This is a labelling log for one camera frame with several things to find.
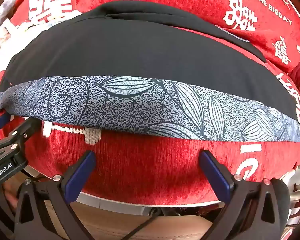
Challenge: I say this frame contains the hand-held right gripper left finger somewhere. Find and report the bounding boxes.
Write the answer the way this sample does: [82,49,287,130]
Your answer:
[14,151,97,240]

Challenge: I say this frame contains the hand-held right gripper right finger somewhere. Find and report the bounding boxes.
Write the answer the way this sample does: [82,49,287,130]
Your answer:
[199,150,290,240]

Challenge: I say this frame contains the black pants with leaf-print waistband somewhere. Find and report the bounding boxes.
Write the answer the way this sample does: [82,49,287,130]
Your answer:
[0,0,300,143]

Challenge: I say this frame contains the beige bed base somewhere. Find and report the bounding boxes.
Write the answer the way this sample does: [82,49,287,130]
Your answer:
[45,200,225,240]

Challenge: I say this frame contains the red printed blanket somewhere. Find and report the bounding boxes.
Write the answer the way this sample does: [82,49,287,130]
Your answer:
[0,25,300,205]

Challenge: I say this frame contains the grey cloth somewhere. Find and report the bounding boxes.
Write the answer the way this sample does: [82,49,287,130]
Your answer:
[0,0,18,25]

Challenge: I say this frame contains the red and white character pillow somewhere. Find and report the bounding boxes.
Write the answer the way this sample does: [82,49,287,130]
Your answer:
[10,0,83,28]

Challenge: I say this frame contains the large red printed pillow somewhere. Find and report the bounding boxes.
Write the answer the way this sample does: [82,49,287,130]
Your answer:
[75,0,300,73]

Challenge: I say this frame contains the black cable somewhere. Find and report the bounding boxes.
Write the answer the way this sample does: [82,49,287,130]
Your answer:
[120,206,165,240]

